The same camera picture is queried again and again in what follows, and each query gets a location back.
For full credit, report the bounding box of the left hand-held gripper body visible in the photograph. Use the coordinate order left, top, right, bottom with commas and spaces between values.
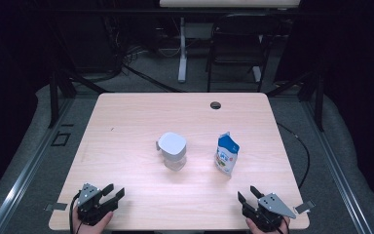
76, 182, 115, 227

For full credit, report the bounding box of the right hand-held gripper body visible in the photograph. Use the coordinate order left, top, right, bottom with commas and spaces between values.
242, 192, 297, 233

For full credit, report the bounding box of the clear jar with white lid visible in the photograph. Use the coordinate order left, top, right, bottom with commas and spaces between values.
156, 132, 188, 172

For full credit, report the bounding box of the person's right hand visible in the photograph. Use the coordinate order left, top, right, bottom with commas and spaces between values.
245, 216, 291, 234

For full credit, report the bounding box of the person's left hand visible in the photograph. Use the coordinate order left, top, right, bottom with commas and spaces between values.
72, 208, 115, 234

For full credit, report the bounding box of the grey tape tab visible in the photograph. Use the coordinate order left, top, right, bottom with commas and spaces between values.
293, 200, 316, 215
44, 202, 68, 212

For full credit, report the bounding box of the black metal stand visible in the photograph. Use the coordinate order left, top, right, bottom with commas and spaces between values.
266, 70, 325, 133
48, 69, 111, 129

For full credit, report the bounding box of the black folding chair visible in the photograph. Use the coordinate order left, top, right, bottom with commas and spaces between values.
206, 13, 281, 93

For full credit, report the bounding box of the white desk leg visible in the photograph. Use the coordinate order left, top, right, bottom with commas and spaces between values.
177, 17, 188, 84

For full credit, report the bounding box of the white desk top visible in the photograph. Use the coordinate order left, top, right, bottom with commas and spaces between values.
159, 0, 301, 9

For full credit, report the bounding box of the right hand-held gripper black cable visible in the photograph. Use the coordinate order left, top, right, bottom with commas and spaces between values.
271, 217, 290, 234

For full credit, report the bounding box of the hand-held gripper black cable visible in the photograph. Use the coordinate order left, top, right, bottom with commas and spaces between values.
68, 191, 83, 234
271, 217, 290, 234

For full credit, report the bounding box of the left hand-held gripper black cable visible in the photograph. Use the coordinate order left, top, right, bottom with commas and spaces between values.
68, 191, 83, 234

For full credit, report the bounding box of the thin black floor cable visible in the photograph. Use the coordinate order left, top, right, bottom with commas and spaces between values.
276, 121, 311, 189

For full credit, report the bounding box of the aluminium floor rail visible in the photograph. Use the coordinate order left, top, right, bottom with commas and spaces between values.
0, 97, 76, 234
300, 97, 373, 234

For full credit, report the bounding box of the thick black floor cable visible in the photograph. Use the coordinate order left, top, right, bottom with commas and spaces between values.
122, 62, 183, 94

